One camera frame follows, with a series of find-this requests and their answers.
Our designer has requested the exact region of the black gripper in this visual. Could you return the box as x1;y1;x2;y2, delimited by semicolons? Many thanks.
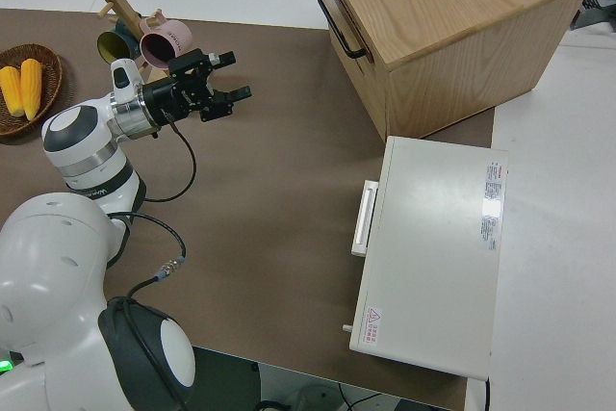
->
141;48;253;124

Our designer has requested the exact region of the black metal drawer handle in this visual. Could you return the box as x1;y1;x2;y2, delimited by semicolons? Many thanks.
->
316;0;368;60

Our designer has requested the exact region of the wooden drawer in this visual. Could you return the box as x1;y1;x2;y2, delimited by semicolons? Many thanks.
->
313;0;392;109

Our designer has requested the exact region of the pink mug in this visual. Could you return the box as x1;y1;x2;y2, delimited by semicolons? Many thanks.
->
139;19;193;69

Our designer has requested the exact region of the dark blue mug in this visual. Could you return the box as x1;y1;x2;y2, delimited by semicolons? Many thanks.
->
96;15;143;62

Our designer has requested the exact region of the brown wicker basket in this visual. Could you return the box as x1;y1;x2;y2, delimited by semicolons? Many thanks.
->
0;43;64;137

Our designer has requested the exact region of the yellow corn cob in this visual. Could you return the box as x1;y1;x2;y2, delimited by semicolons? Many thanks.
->
0;65;24;118
19;58;43;122

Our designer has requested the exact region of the white toaster oven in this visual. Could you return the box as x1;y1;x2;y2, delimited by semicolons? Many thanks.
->
342;135;510;381

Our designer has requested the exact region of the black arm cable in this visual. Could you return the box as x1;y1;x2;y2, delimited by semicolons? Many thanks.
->
103;112;198;411

